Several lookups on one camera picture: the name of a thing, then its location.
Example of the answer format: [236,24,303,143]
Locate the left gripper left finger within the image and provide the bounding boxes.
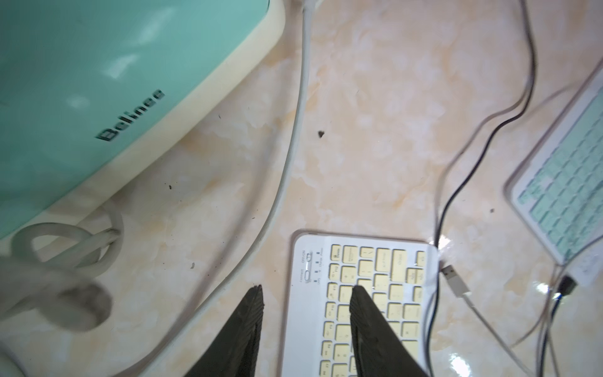
[186,285,264,377]

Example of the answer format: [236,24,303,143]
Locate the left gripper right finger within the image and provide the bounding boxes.
[350,285,426,377]

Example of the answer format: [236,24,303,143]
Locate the yellow wireless keyboard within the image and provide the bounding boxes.
[280,232,438,376]

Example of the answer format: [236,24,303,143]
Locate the black charging cable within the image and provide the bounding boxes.
[423,0,538,377]

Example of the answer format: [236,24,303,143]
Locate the mint green toaster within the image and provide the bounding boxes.
[1,1,284,238]

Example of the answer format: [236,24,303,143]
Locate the green wireless keyboard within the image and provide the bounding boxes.
[504,68,602,285]

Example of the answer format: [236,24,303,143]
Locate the grey power strip cord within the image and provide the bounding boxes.
[112,0,321,377]

